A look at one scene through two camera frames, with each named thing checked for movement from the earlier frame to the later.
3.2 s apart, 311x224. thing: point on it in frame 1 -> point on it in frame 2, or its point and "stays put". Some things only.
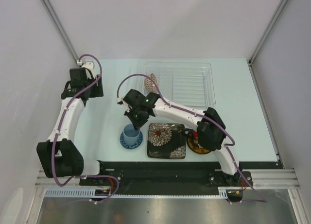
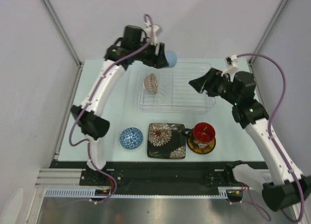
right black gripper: (138, 124) -> (202, 83)
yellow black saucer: (194, 146) stays put
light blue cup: (130, 135) -> (171, 58)
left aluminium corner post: (57, 24) stays put
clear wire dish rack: (191, 84) stays put
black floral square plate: (166, 141) stays put
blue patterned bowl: (123, 144) stays put
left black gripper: (98, 91) -> (159, 60)
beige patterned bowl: (149, 85) stays put
